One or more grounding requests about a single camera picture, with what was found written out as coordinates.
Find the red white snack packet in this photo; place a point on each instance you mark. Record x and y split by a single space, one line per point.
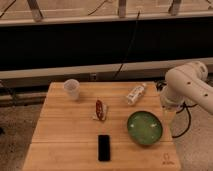
100 111

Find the wooden cutting board table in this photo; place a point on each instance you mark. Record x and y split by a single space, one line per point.
66 135

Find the green round bowl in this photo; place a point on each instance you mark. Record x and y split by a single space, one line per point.
144 128

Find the black smartphone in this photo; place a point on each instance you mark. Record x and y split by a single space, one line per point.
104 148

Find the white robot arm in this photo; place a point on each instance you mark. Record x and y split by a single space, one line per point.
187 81

